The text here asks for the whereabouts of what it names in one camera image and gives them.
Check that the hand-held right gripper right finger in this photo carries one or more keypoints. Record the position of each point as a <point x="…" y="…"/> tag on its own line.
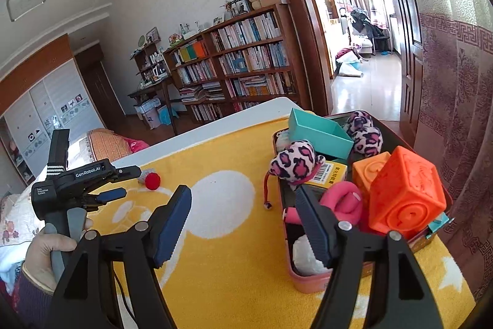
<point x="314" y="228"/>

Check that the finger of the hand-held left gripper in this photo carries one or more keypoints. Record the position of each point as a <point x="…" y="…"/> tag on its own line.
<point x="113" y="194"/>
<point x="129" y="173"/>

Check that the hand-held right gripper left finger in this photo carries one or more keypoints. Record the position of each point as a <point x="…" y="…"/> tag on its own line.
<point x="173" y="225"/>

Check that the small red ball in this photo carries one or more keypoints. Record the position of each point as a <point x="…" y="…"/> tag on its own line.
<point x="153" y="181"/>

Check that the white plastic bundle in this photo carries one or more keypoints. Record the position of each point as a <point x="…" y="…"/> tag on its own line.
<point x="304" y="255"/>

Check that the red tin container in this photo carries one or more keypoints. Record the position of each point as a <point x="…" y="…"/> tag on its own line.
<point x="308" y="281"/>

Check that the yellow medicine box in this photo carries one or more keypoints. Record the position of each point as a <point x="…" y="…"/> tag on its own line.
<point x="331" y="175"/>

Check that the leopard print plush ball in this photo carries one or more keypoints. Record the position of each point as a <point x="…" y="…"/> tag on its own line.
<point x="364" y="136"/>
<point x="294" y="163"/>

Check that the light orange embossed toy cube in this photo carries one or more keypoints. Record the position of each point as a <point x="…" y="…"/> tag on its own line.
<point x="366" y="175"/>

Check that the large teal box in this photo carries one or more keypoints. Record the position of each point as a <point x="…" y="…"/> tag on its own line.
<point x="319" y="136"/>

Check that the white and blue cloth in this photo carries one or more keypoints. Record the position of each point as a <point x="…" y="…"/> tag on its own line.
<point x="283" y="137"/>

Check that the red-orange embossed toy cube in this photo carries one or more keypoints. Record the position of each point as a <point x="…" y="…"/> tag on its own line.
<point x="408" y="194"/>

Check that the small teal box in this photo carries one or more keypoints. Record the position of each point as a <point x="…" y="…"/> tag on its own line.
<point x="437" y="225"/>

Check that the person's left forearm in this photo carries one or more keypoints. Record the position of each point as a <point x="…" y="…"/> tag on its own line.
<point x="27" y="298"/>

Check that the person's left hand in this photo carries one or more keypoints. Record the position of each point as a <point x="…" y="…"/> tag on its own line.
<point x="38" y="252"/>

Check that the orange plaid blanket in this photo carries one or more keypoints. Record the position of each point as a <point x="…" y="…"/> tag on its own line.
<point x="108" y="146"/>

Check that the floral quilt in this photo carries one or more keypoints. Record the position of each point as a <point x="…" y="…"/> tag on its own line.
<point x="15" y="228"/>

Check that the pink bin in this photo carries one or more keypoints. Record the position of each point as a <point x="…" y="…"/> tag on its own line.
<point x="151" y="120"/>

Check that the yellow and white towel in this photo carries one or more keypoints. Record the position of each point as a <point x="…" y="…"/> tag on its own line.
<point x="231" y="255"/>

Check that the white storage box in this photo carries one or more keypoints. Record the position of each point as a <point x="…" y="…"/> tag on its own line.
<point x="148" y="108"/>

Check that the dark wooden door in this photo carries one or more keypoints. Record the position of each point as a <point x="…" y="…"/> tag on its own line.
<point x="102" y="90"/>

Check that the wooden desk with shelves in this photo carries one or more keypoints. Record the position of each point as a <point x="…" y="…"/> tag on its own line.
<point x="154" y="86"/>

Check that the white and brown wardrobe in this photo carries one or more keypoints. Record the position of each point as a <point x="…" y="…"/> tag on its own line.
<point x="50" y="97"/>

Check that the white and blue bag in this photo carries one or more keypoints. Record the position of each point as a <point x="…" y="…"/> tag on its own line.
<point x="348" y="69"/>

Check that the rows of shelved books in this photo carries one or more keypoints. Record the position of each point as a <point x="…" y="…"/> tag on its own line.
<point x="254" y="59"/>

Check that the wooden bookshelf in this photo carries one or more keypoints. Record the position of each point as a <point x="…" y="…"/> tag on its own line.
<point x="291" y="59"/>

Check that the pink patterned curtain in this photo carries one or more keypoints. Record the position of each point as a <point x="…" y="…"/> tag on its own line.
<point x="458" y="128"/>

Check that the pink cloth bundle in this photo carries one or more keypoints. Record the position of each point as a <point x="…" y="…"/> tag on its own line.
<point x="344" y="54"/>

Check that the dark clothes pile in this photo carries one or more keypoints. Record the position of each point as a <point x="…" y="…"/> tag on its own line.
<point x="368" y="26"/>

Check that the small picture frame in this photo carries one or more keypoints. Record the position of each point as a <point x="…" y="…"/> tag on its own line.
<point x="153" y="34"/>

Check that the film strip photo frame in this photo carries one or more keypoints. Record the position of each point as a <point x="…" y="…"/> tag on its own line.
<point x="238" y="7"/>

